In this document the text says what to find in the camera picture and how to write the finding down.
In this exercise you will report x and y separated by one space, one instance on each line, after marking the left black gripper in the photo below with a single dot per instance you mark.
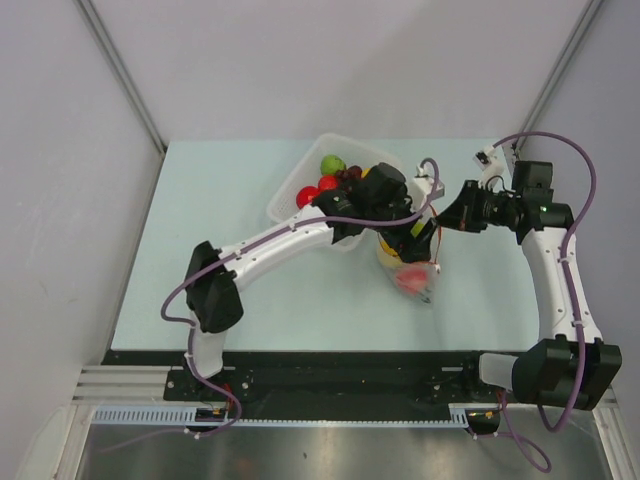
410 248

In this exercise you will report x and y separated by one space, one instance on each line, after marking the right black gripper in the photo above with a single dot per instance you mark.
461 214

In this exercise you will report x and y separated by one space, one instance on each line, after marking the yellow green mango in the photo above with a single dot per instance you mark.
387 257

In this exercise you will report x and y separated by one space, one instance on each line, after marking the clear zip bag orange zipper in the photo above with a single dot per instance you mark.
433 266

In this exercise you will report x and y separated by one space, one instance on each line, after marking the yellow green pear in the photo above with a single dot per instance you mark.
417 228

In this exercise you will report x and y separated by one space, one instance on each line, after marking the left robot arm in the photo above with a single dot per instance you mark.
382 201

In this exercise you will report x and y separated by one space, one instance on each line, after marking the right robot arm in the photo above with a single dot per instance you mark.
570 365

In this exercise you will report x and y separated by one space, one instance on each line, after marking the dark purple grape bunch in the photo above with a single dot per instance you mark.
350 174

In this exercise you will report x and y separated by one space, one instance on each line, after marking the small red apple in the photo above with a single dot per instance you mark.
328 182

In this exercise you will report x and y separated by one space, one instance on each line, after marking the green custard apple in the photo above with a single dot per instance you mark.
331 165

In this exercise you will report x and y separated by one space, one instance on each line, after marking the red green apple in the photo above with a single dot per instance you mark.
306 195

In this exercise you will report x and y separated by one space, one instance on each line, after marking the white plastic basket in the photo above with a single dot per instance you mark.
307 171

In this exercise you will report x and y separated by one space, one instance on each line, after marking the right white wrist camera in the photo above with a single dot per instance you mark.
490 166

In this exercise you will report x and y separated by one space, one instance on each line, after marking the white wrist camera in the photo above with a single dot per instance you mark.
421 187
490 166

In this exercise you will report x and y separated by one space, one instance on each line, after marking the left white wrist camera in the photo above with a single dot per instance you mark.
421 187

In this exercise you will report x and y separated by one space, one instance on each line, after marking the right aluminium rail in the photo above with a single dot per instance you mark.
511 154

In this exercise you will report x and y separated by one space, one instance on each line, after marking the right white cable duct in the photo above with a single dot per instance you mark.
479 417

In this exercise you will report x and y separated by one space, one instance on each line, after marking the white cable duct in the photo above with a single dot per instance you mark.
479 417
175 416

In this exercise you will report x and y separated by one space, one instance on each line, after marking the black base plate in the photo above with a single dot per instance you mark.
328 386

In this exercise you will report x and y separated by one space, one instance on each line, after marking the right aluminium frame post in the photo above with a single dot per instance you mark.
564 60

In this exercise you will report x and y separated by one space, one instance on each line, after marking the aluminium frame post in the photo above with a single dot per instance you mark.
104 41
564 60

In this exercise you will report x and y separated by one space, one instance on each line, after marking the left white cable duct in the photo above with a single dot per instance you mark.
175 416

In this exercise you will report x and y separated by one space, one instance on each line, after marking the left aluminium frame post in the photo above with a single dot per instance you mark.
104 41

